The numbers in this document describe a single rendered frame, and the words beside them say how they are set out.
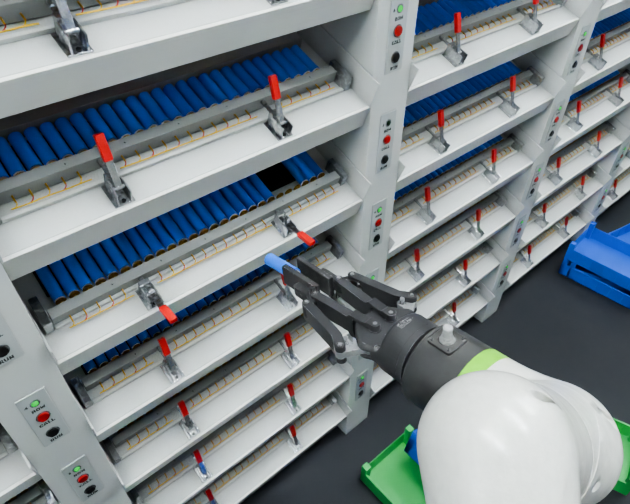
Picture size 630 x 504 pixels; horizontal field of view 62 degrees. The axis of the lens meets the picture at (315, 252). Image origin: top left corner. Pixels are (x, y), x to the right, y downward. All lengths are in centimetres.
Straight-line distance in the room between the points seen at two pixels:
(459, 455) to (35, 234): 55
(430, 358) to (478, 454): 19
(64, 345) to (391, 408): 119
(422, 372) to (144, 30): 48
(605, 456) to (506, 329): 163
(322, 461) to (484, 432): 135
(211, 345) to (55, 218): 43
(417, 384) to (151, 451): 73
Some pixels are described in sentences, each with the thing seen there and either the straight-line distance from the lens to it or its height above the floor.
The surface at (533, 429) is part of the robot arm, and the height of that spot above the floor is 121.
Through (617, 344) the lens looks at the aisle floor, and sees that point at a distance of 221.
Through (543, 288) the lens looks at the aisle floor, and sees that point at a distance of 230.
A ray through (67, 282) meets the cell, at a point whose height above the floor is 96.
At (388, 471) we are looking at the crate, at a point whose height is 0.
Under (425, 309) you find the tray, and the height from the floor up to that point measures 32.
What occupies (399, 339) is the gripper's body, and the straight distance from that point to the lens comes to 56.
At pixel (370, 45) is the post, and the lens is 91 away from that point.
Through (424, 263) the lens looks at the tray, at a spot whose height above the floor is 52.
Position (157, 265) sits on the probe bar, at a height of 94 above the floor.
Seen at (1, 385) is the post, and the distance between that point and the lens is 83.
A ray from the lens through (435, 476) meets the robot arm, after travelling 38.
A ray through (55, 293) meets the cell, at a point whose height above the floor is 95.
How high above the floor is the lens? 151
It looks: 42 degrees down
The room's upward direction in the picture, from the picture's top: straight up
